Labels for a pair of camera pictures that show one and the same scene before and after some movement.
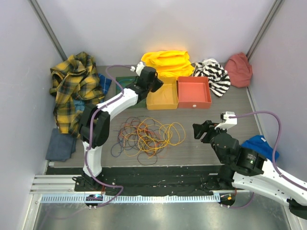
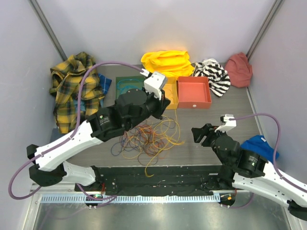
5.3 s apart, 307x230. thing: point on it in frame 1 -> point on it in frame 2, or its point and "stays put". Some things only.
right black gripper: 207,126 stays put
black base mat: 147,180 stays put
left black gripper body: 148,87 -> 153,106
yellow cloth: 169,63 stays put
